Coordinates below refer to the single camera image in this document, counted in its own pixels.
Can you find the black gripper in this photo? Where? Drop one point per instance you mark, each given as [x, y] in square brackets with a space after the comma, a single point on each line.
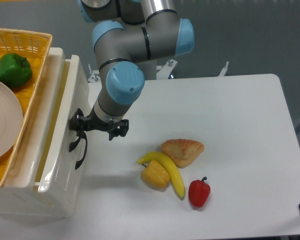
[80, 123]

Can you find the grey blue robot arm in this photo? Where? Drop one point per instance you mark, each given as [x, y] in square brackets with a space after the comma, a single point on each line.
[128, 32]

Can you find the white drawer cabinet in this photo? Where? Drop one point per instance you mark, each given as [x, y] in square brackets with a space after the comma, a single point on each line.
[19, 194]

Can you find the yellow bell pepper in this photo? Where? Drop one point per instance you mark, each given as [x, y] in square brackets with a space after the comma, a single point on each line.
[155, 175]

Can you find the brown bread pastry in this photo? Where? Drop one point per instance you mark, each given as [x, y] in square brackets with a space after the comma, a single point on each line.
[182, 152]

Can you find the yellow banana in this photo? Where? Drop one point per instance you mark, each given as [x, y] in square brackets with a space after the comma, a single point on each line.
[169, 165]

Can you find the beige round plate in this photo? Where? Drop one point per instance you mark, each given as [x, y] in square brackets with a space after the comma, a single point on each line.
[11, 118]

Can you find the green bell pepper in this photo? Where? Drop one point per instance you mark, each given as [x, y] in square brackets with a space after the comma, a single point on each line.
[15, 70]

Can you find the yellow woven basket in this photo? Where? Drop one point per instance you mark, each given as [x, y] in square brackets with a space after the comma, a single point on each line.
[34, 48]

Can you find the red bell pepper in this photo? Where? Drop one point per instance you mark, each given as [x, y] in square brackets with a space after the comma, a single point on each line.
[198, 192]

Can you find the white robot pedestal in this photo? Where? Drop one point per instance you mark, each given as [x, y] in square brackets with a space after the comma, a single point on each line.
[149, 69]

